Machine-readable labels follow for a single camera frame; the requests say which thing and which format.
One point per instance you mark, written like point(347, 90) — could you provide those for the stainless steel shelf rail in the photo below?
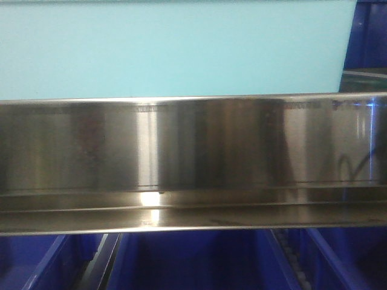
point(193, 163)

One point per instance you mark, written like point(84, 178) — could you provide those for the blue bin lower left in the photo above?
point(45, 262)

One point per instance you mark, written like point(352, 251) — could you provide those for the light blue plastic bin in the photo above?
point(98, 49)

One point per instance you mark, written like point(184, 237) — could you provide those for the blue bin lower middle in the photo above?
point(213, 259)

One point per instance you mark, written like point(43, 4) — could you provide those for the white roller track right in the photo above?
point(292, 258)

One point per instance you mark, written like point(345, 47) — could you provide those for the blue bin lower right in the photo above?
point(344, 258)

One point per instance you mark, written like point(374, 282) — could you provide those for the blue bin upper right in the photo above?
point(367, 43)

